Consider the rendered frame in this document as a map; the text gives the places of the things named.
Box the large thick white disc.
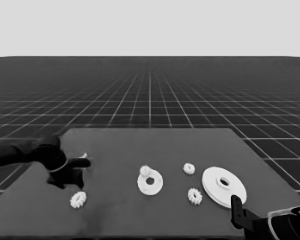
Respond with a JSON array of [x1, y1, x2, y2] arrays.
[[201, 166, 248, 209]]

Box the white toothed gear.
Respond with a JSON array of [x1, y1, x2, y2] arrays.
[[139, 164, 152, 178], [69, 190, 88, 210], [182, 162, 196, 176], [187, 187, 204, 206]]

